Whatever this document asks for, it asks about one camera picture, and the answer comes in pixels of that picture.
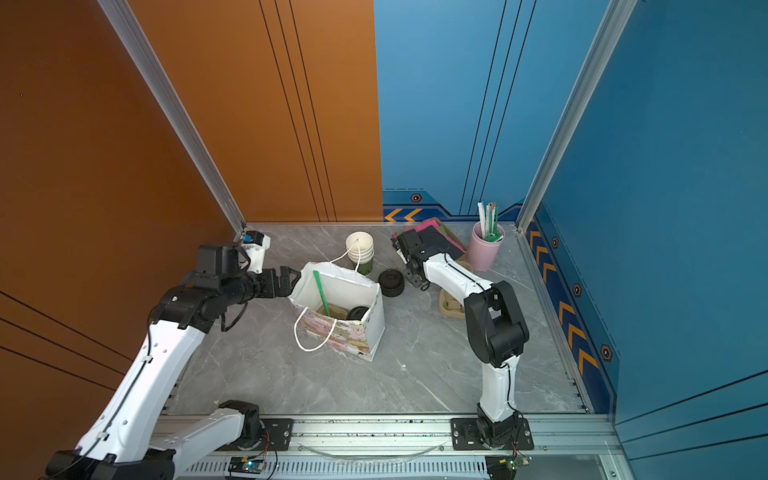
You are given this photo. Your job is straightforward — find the green straw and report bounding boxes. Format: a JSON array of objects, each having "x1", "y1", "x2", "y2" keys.
[{"x1": 313, "y1": 270, "x2": 331, "y2": 317}]

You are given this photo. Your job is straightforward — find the patterned paper gift bag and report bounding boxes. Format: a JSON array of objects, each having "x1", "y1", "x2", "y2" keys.
[{"x1": 289, "y1": 232, "x2": 385, "y2": 362}]

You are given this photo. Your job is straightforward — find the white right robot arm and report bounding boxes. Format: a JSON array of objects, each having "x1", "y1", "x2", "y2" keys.
[{"x1": 392, "y1": 229, "x2": 534, "y2": 451}]

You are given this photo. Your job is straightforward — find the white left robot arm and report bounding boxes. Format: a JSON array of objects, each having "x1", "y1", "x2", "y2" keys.
[{"x1": 44, "y1": 244, "x2": 301, "y2": 479}]

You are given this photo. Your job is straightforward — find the pink napkin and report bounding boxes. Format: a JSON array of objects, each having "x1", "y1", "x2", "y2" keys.
[{"x1": 404, "y1": 217, "x2": 467, "y2": 254}]

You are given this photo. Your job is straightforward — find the brown cardboard napkin tray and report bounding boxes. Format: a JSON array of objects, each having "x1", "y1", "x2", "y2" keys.
[{"x1": 391, "y1": 218, "x2": 467, "y2": 260}]

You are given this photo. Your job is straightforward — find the stack of black lids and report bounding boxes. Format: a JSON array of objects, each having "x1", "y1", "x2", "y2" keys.
[{"x1": 378, "y1": 269, "x2": 405, "y2": 298}]

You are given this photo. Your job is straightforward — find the stack of paper cups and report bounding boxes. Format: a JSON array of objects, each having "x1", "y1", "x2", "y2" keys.
[{"x1": 345, "y1": 231, "x2": 375, "y2": 275}]

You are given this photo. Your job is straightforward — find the beige pulp cup carrier stack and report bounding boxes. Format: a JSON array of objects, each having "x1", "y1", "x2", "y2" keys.
[{"x1": 437, "y1": 267, "x2": 473, "y2": 321}]

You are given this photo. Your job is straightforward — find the pink metal bucket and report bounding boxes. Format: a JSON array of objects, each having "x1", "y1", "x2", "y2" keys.
[{"x1": 466, "y1": 222, "x2": 504, "y2": 271}]

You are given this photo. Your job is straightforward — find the green circuit board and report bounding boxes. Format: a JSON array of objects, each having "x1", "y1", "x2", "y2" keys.
[{"x1": 227, "y1": 456, "x2": 265, "y2": 477}]

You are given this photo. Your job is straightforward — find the small circuit board right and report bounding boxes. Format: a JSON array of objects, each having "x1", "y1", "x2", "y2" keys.
[{"x1": 485, "y1": 455, "x2": 530, "y2": 480}]

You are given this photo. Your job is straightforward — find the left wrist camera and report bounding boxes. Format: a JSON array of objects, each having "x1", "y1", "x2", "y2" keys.
[{"x1": 240, "y1": 230, "x2": 271, "y2": 274}]

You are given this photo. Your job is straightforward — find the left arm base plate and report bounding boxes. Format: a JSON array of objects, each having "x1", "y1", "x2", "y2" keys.
[{"x1": 217, "y1": 417, "x2": 294, "y2": 454}]

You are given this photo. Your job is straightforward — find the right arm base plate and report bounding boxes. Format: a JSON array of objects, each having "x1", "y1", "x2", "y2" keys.
[{"x1": 450, "y1": 415, "x2": 535, "y2": 451}]

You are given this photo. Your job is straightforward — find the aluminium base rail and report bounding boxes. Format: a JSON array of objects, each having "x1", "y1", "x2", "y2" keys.
[{"x1": 181, "y1": 414, "x2": 633, "y2": 479}]

